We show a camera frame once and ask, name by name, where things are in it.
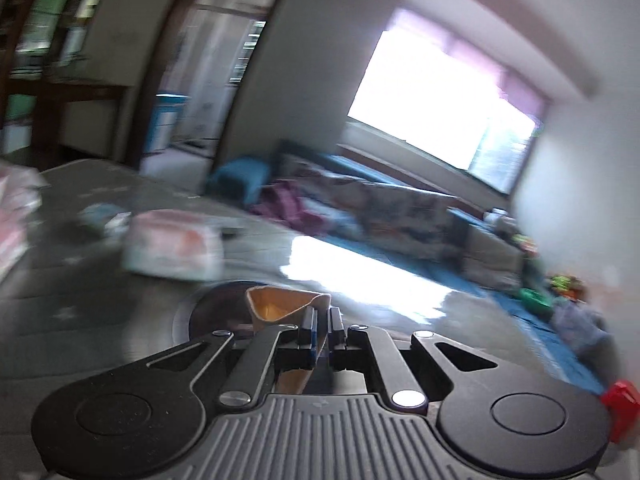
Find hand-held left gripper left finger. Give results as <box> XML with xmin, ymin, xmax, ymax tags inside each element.
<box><xmin>147</xmin><ymin>305</ymin><xmax>321</xmax><ymax>408</ymax></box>

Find pink white package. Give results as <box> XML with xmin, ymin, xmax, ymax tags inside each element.
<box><xmin>0</xmin><ymin>165</ymin><xmax>43</xmax><ymax>281</ymax></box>

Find small teal packet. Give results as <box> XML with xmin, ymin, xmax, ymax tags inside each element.
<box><xmin>80</xmin><ymin>203</ymin><xmax>132</xmax><ymax>237</ymax></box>

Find white plush toy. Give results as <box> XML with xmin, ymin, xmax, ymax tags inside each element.
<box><xmin>482</xmin><ymin>207</ymin><xmax>516</xmax><ymax>226</ymax></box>

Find dark wooden cabinet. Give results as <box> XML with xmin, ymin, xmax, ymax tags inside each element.
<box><xmin>0</xmin><ymin>0</ymin><xmax>131</xmax><ymax>158</ymax></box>

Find light blue cabinet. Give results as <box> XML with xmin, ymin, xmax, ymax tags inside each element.
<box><xmin>145</xmin><ymin>92</ymin><xmax>191</xmax><ymax>156</ymax></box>

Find low butterfly print cushion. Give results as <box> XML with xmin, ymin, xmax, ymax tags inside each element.
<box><xmin>277</xmin><ymin>152</ymin><xmax>371</xmax><ymax>231</ymax></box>

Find window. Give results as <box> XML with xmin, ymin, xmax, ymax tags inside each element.
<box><xmin>347</xmin><ymin>7</ymin><xmax>548</xmax><ymax>196</ymax></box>

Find cream garment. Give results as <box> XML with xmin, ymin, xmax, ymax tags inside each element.
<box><xmin>245</xmin><ymin>286</ymin><xmax>333</xmax><ymax>397</ymax></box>

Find red plastic stool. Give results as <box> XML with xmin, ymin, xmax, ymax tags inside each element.
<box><xmin>600</xmin><ymin>381</ymin><xmax>640</xmax><ymax>443</ymax></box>

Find green brown plush toys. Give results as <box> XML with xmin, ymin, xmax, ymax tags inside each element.
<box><xmin>547</xmin><ymin>272</ymin><xmax>586</xmax><ymax>301</ymax></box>

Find dark wooden door frame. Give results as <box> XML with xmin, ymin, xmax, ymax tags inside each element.
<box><xmin>120</xmin><ymin>0</ymin><xmax>303</xmax><ymax>196</ymax></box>

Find green bowl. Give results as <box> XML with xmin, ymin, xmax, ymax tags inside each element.
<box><xmin>517</xmin><ymin>287</ymin><xmax>551</xmax><ymax>316</ymax></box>

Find purple cloth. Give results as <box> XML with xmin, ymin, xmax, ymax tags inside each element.
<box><xmin>252</xmin><ymin>180</ymin><xmax>326</xmax><ymax>236</ymax></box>

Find blue sofa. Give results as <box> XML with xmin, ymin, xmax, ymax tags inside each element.
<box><xmin>207</xmin><ymin>140</ymin><xmax>608</xmax><ymax>396</ymax></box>

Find white pink wipes pack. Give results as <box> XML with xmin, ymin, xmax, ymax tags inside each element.
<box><xmin>122</xmin><ymin>210</ymin><xmax>226</xmax><ymax>281</ymax></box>

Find large butterfly print cushion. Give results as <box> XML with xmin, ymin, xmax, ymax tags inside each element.
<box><xmin>360</xmin><ymin>182</ymin><xmax>473</xmax><ymax>261</ymax></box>

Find grey pillow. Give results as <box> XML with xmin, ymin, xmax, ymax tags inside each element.
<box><xmin>462</xmin><ymin>222</ymin><xmax>531</xmax><ymax>291</ymax></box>

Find round black hotplate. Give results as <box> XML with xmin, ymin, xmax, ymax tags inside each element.
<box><xmin>172</xmin><ymin>280</ymin><xmax>261</xmax><ymax>348</ymax></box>

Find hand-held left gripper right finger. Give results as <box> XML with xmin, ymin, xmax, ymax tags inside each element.
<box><xmin>327</xmin><ymin>307</ymin><xmax>501</xmax><ymax>408</ymax></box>

